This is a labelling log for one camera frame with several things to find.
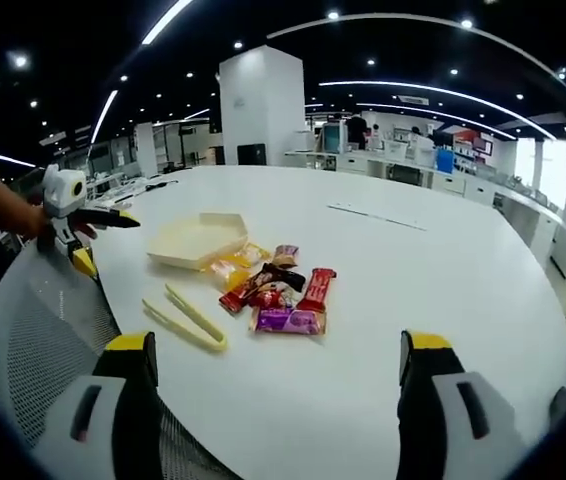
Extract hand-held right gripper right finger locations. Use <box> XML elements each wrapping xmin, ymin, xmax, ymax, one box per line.
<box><xmin>395</xmin><ymin>329</ymin><xmax>533</xmax><ymax>480</ymax></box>

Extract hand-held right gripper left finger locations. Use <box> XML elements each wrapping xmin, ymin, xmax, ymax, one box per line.
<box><xmin>31</xmin><ymin>330</ymin><xmax>165</xmax><ymax>480</ymax></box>

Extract beige hexagonal paper container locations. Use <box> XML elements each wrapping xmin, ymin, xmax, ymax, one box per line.
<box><xmin>145</xmin><ymin>211</ymin><xmax>249</xmax><ymax>272</ymax></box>

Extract yellow plastic food tongs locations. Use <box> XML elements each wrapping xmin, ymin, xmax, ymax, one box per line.
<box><xmin>141</xmin><ymin>282</ymin><xmax>229</xmax><ymax>353</ymax></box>

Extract purple snack food packet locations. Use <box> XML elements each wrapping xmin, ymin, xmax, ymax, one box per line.
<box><xmin>248</xmin><ymin>305</ymin><xmax>328</xmax><ymax>338</ymax></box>

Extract person's left hand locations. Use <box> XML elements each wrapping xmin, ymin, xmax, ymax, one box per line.
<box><xmin>11</xmin><ymin>201</ymin><xmax>58</xmax><ymax>242</ymax></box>

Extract grey mesh chair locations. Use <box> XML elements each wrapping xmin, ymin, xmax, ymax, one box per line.
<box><xmin>0</xmin><ymin>243</ymin><xmax>237</xmax><ymax>480</ymax></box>

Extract orange yellow snack packet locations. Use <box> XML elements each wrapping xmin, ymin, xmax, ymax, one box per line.
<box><xmin>209</xmin><ymin>256</ymin><xmax>253</xmax><ymax>292</ymax></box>

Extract pale yellow snack packet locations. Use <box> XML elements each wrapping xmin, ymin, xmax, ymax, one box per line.
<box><xmin>234</xmin><ymin>241</ymin><xmax>273</xmax><ymax>267</ymax></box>

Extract red brown snack packet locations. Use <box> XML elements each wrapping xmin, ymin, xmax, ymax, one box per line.
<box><xmin>218</xmin><ymin>273</ymin><xmax>265</xmax><ymax>315</ymax></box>

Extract black cabinet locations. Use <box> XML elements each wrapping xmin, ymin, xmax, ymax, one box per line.
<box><xmin>237</xmin><ymin>142</ymin><xmax>268</xmax><ymax>166</ymax></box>

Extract brown pink snack packet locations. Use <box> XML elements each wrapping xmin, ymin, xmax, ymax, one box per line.
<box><xmin>271</xmin><ymin>243</ymin><xmax>300</xmax><ymax>269</ymax></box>

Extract small red white candy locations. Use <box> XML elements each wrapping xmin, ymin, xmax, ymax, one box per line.
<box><xmin>252</xmin><ymin>286</ymin><xmax>295</xmax><ymax>309</ymax></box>

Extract dark brown snack packet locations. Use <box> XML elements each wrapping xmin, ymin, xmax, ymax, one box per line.
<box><xmin>254</xmin><ymin>262</ymin><xmax>307</xmax><ymax>292</ymax></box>

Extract white square pillar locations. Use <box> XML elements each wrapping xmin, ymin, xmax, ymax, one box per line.
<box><xmin>218</xmin><ymin>45</ymin><xmax>307</xmax><ymax>167</ymax></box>

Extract red snack bar packet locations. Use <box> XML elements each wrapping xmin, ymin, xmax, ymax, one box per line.
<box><xmin>294</xmin><ymin>267</ymin><xmax>339</xmax><ymax>313</ymax></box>

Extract computer monitor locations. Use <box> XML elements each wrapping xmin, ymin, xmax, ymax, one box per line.
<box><xmin>319</xmin><ymin>121</ymin><xmax>350</xmax><ymax>154</ymax></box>

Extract blue box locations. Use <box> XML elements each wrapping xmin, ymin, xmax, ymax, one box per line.
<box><xmin>434</xmin><ymin>147</ymin><xmax>457</xmax><ymax>174</ymax></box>

